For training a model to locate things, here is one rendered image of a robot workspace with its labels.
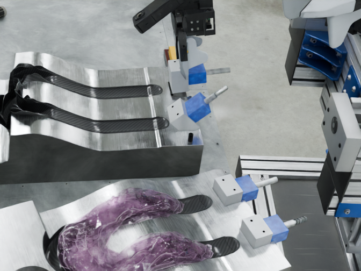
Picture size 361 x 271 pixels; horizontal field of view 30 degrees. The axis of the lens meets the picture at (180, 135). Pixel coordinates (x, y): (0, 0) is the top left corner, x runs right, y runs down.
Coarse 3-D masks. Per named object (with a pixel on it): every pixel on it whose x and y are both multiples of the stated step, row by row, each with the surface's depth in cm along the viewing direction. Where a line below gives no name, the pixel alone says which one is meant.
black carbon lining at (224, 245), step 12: (192, 204) 126; (204, 204) 126; (60, 228) 115; (48, 240) 112; (216, 240) 119; (228, 240) 120; (48, 252) 112; (216, 252) 118; (228, 252) 118; (60, 264) 111
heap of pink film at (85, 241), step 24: (120, 192) 117; (144, 192) 119; (96, 216) 115; (120, 216) 115; (144, 216) 116; (168, 216) 119; (72, 240) 111; (96, 240) 112; (144, 240) 110; (168, 240) 110; (192, 240) 115; (72, 264) 108; (96, 264) 107; (120, 264) 109; (144, 264) 107; (168, 264) 108
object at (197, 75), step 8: (168, 64) 143; (176, 64) 141; (200, 64) 143; (176, 72) 139; (192, 72) 141; (200, 72) 141; (208, 72) 143; (216, 72) 143; (224, 72) 143; (176, 80) 140; (184, 80) 140; (192, 80) 141; (200, 80) 141; (176, 88) 141; (184, 88) 142
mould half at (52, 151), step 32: (32, 64) 139; (64, 64) 144; (32, 96) 131; (64, 96) 136; (160, 96) 142; (0, 128) 135; (32, 128) 125; (64, 128) 129; (0, 160) 128; (32, 160) 128; (64, 160) 130; (96, 160) 131; (128, 160) 132; (160, 160) 134; (192, 160) 135
